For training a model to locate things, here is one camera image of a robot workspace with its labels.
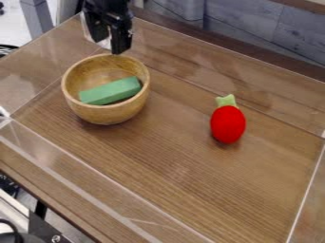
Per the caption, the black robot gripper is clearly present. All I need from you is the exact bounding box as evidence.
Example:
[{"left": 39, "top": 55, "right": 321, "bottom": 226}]
[{"left": 83, "top": 0, "right": 134, "bottom": 55}]

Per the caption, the black bracket with screw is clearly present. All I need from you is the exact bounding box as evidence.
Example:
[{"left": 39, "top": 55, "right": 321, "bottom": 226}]
[{"left": 28, "top": 212, "right": 73, "bottom": 243}]

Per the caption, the green rectangular stick block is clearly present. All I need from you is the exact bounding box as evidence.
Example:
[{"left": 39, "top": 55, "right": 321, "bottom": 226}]
[{"left": 79, "top": 76, "right": 141, "bottom": 105}]

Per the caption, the brown wooden bowl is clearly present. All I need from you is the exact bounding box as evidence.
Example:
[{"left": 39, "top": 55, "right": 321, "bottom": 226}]
[{"left": 62, "top": 54, "right": 150, "bottom": 124}]

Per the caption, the black cable bottom left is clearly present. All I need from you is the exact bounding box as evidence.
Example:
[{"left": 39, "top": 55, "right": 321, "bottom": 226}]
[{"left": 0, "top": 217, "right": 23, "bottom": 243}]

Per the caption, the clear acrylic tray enclosure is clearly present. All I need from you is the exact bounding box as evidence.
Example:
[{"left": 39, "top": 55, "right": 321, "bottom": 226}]
[{"left": 0, "top": 13, "right": 325, "bottom": 243}]

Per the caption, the grey metal post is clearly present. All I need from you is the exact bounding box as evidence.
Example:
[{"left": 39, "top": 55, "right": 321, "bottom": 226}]
[{"left": 19, "top": 0, "right": 54, "bottom": 39}]

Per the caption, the red plush radish toy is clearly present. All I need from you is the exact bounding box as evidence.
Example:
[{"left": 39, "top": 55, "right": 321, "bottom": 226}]
[{"left": 210, "top": 94, "right": 246, "bottom": 144}]

